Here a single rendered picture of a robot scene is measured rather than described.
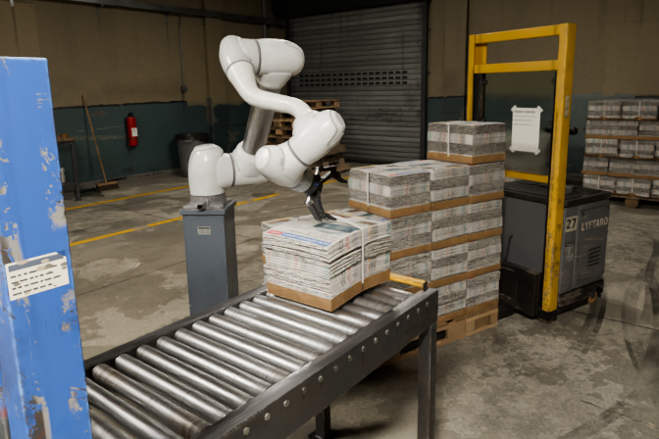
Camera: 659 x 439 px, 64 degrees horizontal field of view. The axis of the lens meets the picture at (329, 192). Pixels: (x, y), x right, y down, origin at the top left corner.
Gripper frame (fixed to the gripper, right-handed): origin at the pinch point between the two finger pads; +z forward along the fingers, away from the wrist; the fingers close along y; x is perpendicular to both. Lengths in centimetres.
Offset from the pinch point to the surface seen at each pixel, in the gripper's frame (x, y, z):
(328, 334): 21, 44, -14
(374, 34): -466, -458, 582
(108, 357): -19, 66, -55
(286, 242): -3.6, 20.5, -15.2
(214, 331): -8, 53, -31
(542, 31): 10, -150, 135
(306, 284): 3.1, 31.9, -7.2
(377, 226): 13.4, 5.7, 9.1
